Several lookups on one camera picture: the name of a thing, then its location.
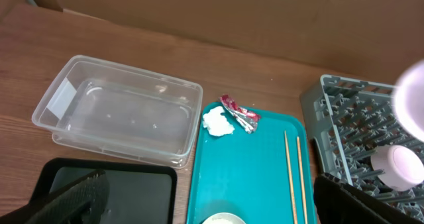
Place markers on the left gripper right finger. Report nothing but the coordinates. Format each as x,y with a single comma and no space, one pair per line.
340,203

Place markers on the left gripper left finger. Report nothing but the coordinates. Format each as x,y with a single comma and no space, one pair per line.
82,201

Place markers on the wooden chopstick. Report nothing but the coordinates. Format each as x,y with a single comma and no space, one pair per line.
292,195
303,197

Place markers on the pink bowl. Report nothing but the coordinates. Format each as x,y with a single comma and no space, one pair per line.
402,168

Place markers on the grey bowl with food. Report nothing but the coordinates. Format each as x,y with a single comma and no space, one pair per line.
224,218

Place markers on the red foil wrapper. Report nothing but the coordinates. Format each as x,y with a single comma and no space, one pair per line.
246,118

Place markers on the white round plate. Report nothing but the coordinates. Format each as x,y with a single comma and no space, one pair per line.
407,99

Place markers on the white napkin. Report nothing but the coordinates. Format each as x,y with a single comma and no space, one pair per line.
216,123

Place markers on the grey dishwasher rack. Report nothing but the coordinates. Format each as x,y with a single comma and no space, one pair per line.
348,119

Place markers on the black tray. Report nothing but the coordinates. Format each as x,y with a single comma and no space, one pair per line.
138,193

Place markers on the teal serving tray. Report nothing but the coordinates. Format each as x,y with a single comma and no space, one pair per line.
247,174

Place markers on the clear plastic bin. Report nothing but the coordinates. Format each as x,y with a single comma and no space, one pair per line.
121,111

